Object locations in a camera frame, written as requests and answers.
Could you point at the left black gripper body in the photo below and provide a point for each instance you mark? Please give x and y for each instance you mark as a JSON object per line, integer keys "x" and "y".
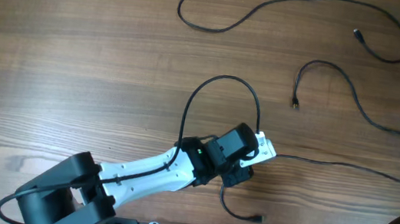
{"x": 233, "y": 174}

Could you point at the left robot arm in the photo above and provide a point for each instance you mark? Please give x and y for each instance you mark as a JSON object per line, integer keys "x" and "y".
{"x": 80, "y": 191}

